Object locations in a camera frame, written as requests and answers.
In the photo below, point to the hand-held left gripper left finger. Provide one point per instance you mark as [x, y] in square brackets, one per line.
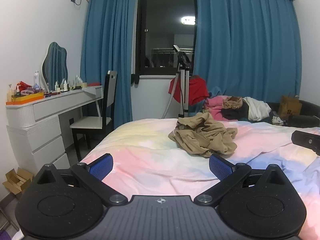
[100, 166]

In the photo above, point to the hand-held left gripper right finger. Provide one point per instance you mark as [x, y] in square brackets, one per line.
[221, 167]

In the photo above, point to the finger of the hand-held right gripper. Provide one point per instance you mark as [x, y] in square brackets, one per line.
[306, 140]

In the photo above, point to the tan garment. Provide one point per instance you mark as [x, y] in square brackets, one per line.
[202, 136]

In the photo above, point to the dark sofa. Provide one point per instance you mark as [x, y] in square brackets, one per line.
[307, 120]

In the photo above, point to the brown paper bag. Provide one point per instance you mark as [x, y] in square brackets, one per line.
[288, 107]

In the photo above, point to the pastel tie-dye bed duvet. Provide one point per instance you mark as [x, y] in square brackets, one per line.
[150, 155]

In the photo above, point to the black socket under desk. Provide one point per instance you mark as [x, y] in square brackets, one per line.
[71, 121]

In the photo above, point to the black cloth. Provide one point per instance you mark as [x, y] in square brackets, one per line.
[235, 115]

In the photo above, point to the pink cloth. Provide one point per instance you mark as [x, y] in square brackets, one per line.
[215, 106]

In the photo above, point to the white vanity desk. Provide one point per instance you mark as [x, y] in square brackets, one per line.
[47, 132]

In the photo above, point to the brown cloth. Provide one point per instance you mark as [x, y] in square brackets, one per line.
[233, 102]

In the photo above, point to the black and white chair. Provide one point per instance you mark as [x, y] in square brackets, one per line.
[110, 97]

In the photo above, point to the red garment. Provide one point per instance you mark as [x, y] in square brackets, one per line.
[197, 90]

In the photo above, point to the cardboard box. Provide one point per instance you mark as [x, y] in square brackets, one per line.
[17, 182]

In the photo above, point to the cluster of small cosmetic bottles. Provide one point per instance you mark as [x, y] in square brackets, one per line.
[63, 86]

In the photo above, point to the orange tray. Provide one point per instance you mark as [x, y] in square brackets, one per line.
[25, 99]

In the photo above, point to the white spray bottle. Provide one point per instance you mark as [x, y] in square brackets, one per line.
[37, 80]

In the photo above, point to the wavy vanity mirror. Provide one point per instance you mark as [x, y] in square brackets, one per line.
[55, 65]

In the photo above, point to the blue curtain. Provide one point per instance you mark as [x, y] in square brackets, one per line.
[107, 42]
[245, 42]

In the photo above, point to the dark window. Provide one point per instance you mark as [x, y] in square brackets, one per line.
[162, 35]

